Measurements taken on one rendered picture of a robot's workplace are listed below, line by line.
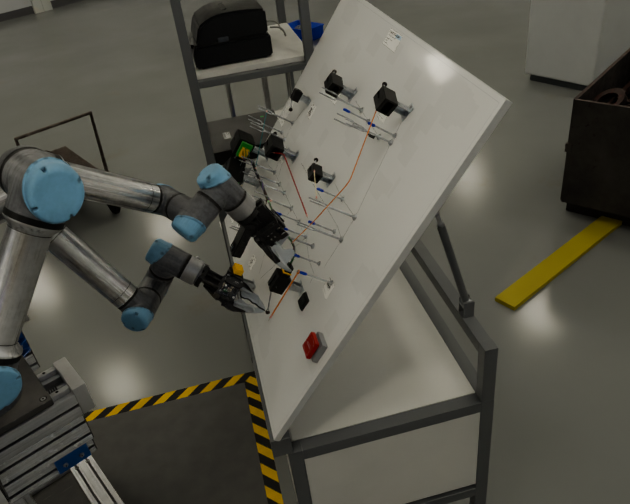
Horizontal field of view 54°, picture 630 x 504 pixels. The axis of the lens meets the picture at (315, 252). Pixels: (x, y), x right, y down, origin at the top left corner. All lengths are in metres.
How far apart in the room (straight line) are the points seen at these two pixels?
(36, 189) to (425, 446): 1.26
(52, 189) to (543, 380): 2.36
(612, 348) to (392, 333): 1.49
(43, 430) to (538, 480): 1.84
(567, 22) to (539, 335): 3.35
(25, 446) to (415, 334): 1.16
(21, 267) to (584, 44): 5.21
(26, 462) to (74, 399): 0.19
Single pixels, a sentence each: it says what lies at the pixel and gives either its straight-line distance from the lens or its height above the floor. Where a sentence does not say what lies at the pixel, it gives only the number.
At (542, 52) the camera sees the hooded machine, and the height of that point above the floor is 0.29.
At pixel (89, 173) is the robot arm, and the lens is 1.51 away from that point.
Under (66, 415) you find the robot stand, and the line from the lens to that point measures 1.71.
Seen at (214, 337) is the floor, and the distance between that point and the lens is 3.39.
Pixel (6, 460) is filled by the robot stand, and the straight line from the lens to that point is 1.72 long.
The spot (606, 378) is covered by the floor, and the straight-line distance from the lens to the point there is 3.14.
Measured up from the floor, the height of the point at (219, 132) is 1.12.
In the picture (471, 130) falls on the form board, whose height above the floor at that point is 1.62.
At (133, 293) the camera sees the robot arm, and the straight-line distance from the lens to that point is 1.72.
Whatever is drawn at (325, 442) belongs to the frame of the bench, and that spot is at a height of 0.80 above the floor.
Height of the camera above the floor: 2.19
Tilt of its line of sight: 35 degrees down
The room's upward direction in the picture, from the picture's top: 7 degrees counter-clockwise
